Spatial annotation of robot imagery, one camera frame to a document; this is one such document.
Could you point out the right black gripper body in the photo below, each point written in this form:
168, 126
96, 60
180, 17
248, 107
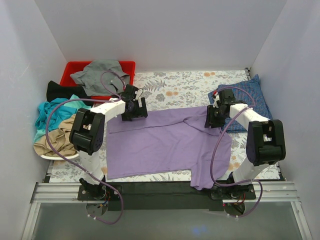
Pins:
211, 120

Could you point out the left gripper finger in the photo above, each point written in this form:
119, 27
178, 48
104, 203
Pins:
128, 116
141, 108

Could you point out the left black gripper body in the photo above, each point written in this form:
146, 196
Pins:
135, 115

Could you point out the purple t shirt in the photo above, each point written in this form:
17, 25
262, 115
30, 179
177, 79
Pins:
166, 141

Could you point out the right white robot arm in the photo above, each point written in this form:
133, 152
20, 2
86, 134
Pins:
265, 144

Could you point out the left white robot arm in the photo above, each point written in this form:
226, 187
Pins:
87, 134

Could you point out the blue checkered folded shirt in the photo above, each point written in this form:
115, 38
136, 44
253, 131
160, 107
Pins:
253, 88

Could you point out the floral table mat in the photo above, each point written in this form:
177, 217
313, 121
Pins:
170, 90

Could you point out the grey collared shirt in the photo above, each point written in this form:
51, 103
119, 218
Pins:
102, 78

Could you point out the teal shirt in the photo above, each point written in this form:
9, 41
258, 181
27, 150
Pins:
64, 112

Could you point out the beige shirt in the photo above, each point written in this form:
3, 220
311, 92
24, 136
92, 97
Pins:
60, 140

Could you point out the black shirt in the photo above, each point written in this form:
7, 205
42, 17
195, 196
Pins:
55, 91

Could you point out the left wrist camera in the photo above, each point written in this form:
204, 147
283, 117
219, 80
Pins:
138, 94

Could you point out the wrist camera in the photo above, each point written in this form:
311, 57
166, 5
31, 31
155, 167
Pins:
216, 99
138, 94

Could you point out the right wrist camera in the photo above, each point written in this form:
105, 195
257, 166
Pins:
216, 99

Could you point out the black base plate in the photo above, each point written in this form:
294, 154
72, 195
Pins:
179, 195

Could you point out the aluminium frame rail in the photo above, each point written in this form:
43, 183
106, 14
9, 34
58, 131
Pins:
273, 191

